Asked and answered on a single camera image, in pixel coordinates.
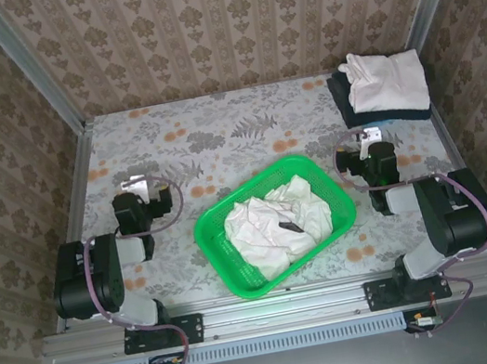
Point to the green plastic mesh basket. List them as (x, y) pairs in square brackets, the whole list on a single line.
[(220, 261)]

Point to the white robot-arm print t-shirt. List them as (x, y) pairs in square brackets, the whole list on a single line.
[(262, 235)]

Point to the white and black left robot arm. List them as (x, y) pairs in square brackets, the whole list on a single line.
[(108, 272)]

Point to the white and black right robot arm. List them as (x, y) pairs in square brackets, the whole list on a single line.
[(448, 221)]

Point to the stack of folded clothes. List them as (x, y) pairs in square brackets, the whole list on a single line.
[(343, 103)]

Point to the folded light blue t-shirt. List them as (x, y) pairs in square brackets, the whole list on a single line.
[(379, 123)]

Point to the folded plain white t-shirt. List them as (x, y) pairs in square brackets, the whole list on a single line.
[(391, 80)]

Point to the floral table cloth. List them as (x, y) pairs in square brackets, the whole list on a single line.
[(259, 108)]

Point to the small green circuit board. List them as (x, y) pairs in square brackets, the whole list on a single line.
[(426, 320), (169, 362)]

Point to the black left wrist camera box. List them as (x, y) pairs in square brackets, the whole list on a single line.
[(163, 202)]

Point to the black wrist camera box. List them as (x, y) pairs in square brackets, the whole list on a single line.
[(349, 163), (163, 202)]

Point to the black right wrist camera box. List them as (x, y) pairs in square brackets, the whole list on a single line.
[(349, 163)]

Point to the aluminium table side rail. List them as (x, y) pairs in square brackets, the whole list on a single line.
[(80, 192), (462, 162)]

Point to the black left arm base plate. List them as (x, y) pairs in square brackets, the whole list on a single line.
[(189, 328)]

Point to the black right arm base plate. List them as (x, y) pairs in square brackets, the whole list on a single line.
[(379, 296)]

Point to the aluminium mounting rail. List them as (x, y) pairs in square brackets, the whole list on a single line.
[(285, 309)]

